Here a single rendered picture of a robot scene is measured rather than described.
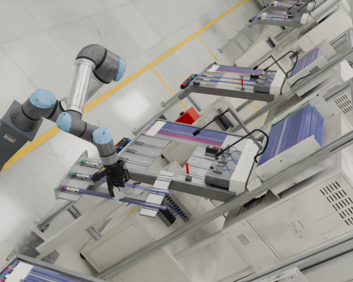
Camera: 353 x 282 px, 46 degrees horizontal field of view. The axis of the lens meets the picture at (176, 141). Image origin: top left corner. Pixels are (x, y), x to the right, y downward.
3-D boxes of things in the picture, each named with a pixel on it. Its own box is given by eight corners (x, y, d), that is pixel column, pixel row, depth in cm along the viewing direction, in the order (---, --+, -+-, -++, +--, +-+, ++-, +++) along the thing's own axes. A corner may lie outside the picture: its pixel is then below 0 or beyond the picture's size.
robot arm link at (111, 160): (96, 158, 178) (103, 148, 185) (99, 167, 180) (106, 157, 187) (112, 156, 176) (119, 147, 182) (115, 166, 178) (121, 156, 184)
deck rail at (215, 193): (108, 174, 231) (107, 164, 228) (110, 172, 232) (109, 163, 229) (233, 204, 211) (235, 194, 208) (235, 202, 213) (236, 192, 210)
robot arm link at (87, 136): (81, 118, 186) (90, 124, 177) (102, 128, 192) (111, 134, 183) (73, 134, 186) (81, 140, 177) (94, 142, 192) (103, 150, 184)
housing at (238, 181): (227, 202, 214) (230, 178, 208) (245, 159, 256) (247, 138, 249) (242, 205, 212) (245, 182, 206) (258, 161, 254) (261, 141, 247)
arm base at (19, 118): (5, 120, 216) (15, 110, 210) (16, 103, 227) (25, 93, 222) (31, 136, 222) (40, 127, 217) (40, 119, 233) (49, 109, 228)
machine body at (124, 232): (72, 254, 269) (134, 215, 237) (120, 196, 328) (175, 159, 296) (138, 324, 277) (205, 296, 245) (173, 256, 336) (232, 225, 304)
